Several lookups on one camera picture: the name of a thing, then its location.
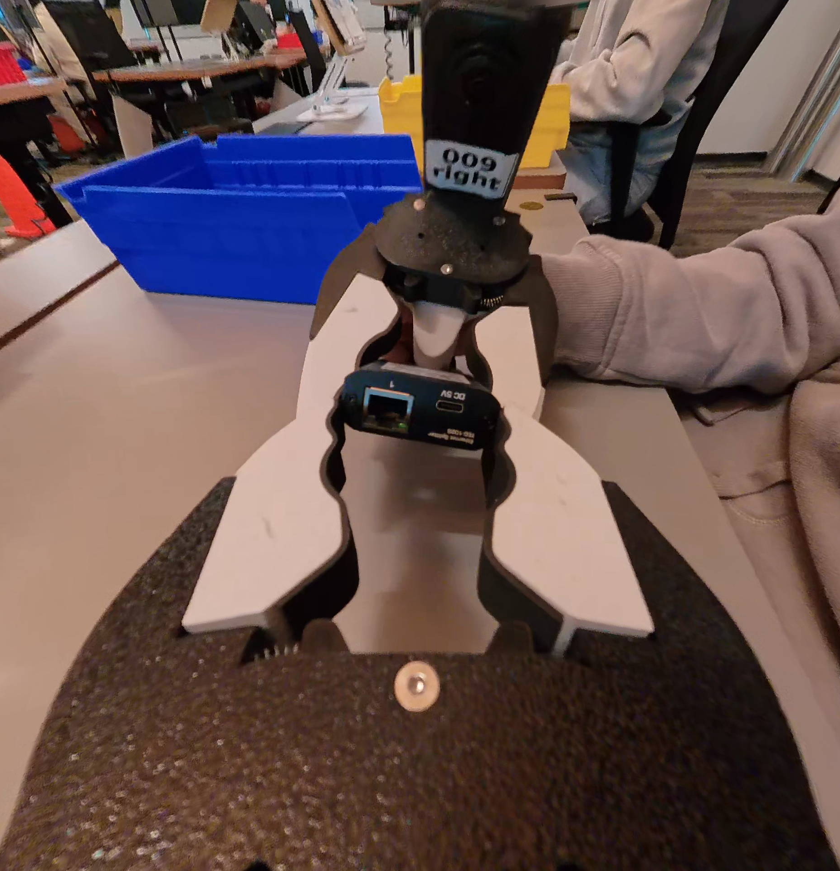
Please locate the grey desk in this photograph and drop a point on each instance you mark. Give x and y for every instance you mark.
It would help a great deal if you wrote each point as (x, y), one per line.
(154, 408)

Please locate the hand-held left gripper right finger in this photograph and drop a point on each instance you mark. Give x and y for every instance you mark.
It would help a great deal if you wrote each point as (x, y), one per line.
(569, 537)

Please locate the red storage bin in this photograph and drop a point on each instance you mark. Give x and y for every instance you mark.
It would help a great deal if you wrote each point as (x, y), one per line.
(1, 65)

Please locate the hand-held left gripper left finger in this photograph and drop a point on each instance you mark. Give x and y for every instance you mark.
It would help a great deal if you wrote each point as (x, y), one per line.
(270, 531)

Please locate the orange cone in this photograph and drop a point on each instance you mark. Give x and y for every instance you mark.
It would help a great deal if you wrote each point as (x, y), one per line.
(15, 190)

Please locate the black office chair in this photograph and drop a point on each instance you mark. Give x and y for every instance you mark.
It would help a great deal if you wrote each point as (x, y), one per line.
(719, 102)

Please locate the yellow plastic bin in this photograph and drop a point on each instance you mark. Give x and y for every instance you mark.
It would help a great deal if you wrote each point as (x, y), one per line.
(399, 109)

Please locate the wooden table with black legs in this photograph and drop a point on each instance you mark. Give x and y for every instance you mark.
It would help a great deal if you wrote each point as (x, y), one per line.
(188, 67)

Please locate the blue plastic bin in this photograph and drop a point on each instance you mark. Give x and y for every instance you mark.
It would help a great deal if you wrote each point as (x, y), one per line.
(223, 231)

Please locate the black network splitter box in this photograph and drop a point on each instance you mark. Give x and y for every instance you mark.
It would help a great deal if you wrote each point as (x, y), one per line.
(420, 408)

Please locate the person's right forearm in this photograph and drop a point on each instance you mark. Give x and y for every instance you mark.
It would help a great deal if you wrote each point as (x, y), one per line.
(699, 306)

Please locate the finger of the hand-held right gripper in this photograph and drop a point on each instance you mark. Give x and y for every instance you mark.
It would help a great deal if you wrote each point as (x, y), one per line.
(331, 340)
(515, 354)

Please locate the tilted document board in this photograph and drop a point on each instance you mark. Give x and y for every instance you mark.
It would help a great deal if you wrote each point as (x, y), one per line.
(338, 27)

